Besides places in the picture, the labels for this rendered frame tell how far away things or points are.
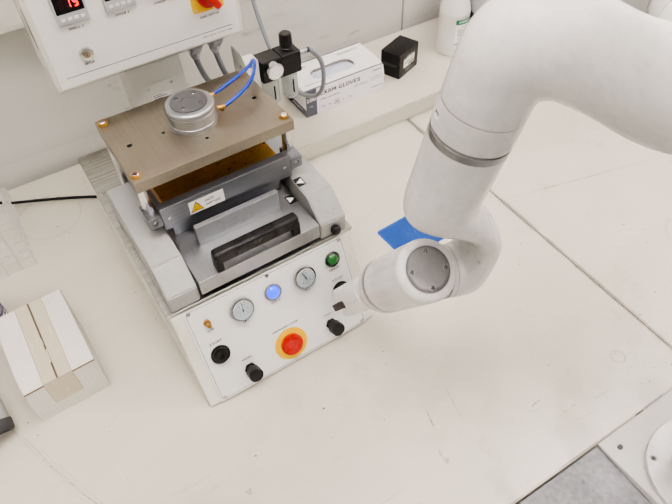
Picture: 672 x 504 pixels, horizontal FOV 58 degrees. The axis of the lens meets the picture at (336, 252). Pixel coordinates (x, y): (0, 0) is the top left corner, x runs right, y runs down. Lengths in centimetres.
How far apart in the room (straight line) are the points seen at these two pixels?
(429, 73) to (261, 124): 78
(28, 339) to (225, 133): 49
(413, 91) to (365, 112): 15
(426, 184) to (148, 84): 64
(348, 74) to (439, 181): 92
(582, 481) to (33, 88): 131
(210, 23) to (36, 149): 64
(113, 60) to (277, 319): 50
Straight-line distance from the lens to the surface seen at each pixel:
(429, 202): 67
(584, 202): 145
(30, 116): 154
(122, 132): 104
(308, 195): 102
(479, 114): 59
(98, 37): 106
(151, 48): 109
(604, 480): 109
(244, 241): 95
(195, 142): 98
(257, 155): 104
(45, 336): 116
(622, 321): 126
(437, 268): 78
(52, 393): 112
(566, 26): 54
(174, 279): 96
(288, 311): 106
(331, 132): 148
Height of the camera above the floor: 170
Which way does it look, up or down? 49 degrees down
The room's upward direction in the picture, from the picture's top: 2 degrees counter-clockwise
